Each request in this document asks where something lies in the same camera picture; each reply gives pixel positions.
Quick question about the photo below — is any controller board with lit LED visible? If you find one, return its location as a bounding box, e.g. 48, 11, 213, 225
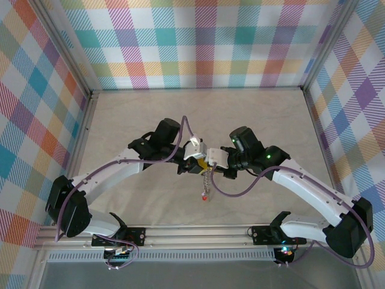
275, 246, 297, 263

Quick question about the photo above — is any aluminium frame post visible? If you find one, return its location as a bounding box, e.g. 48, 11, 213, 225
300, 0, 360, 93
28, 0, 94, 99

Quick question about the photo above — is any silver chain with red bead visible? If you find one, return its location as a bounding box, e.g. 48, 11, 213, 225
200, 168, 215, 203

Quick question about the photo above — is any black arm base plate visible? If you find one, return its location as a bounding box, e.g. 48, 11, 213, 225
251, 225, 304, 246
91, 227, 147, 247

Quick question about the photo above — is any controller board with green connector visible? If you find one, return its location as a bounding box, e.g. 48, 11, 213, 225
103, 245, 133, 259

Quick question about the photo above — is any wide grooved aluminium frame rail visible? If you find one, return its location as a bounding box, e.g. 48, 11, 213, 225
32, 224, 328, 250

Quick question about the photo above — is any grey metal panel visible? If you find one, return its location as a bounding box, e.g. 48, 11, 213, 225
26, 260, 362, 289

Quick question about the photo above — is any grey slotted cable duct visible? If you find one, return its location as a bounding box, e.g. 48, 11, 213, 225
48, 252, 277, 263

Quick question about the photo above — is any thin aluminium frame rail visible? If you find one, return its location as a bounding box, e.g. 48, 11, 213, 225
64, 92, 102, 181
303, 89, 346, 213

